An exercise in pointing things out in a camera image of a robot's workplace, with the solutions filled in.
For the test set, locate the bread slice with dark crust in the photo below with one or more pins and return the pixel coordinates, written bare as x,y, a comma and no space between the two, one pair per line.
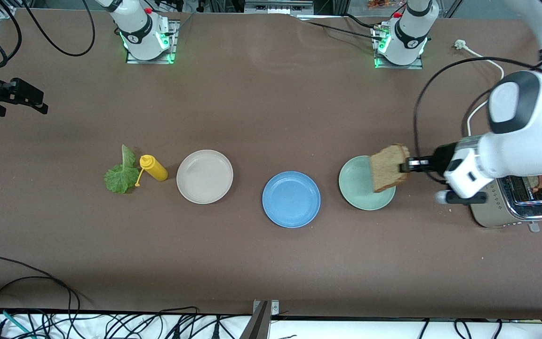
539,181

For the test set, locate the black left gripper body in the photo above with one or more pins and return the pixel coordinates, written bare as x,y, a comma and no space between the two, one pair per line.
440,158

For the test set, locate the pale green round plate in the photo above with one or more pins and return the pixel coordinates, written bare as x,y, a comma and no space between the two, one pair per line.
355,188

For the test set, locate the beige chrome toaster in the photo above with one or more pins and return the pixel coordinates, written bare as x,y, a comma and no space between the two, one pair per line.
501,214

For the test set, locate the brown bread slice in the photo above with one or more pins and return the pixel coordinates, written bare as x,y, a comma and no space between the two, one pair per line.
386,169

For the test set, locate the orange snack packet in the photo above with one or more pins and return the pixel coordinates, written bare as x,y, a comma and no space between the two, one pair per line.
379,4

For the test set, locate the green lettuce leaf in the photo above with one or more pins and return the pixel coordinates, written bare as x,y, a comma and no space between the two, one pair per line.
120,179

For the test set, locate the blue round plate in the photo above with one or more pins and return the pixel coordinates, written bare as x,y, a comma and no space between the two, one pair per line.
291,199

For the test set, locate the aluminium profile post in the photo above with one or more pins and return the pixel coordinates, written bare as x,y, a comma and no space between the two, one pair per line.
259,325

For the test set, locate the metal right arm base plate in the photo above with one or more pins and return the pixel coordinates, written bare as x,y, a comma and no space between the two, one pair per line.
173,44

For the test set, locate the beige round plate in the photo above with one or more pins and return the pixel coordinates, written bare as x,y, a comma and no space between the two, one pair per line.
205,176

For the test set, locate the white lower shelf board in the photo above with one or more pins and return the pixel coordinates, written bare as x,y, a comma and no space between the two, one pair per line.
346,332

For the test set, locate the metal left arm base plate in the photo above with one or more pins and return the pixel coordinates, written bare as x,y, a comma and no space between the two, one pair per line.
400,67

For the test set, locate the yellow mustard squeeze bottle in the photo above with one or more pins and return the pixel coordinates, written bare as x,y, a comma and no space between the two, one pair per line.
155,169

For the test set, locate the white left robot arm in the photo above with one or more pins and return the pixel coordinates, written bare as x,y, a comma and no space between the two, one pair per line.
534,136

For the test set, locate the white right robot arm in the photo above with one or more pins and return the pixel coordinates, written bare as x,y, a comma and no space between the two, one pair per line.
137,23

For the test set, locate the grey power strip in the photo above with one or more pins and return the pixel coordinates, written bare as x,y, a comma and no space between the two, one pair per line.
278,7

